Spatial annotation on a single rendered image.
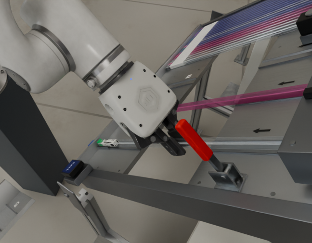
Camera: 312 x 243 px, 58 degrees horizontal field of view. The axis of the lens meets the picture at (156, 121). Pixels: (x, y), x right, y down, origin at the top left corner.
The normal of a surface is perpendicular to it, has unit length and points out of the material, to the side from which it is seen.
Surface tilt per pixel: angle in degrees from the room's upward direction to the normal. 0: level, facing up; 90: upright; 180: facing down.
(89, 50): 47
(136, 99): 37
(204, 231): 0
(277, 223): 90
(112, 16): 0
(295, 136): 43
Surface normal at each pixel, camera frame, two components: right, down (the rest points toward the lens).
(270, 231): -0.54, 0.69
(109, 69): 0.20, 0.16
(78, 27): 0.37, -0.02
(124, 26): 0.00, -0.58
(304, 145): -0.57, -0.73
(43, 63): 0.75, 0.15
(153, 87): 0.54, -0.23
